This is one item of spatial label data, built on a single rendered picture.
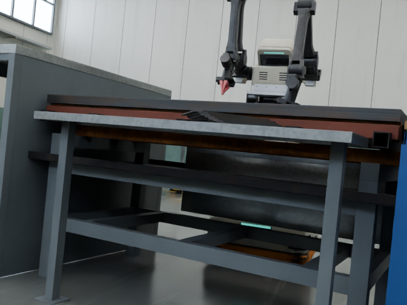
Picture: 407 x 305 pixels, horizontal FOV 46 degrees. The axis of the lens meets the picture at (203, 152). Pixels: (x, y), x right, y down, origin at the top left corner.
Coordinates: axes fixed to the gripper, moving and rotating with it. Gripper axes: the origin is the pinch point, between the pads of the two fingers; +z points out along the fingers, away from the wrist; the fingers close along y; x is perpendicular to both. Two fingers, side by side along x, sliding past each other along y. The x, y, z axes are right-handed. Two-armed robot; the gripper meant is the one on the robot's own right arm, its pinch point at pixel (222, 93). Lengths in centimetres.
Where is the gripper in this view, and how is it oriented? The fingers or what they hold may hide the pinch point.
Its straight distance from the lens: 270.1
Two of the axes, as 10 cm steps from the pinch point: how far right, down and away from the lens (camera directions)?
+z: -2.2, 8.8, -4.1
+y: 9.4, 0.8, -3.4
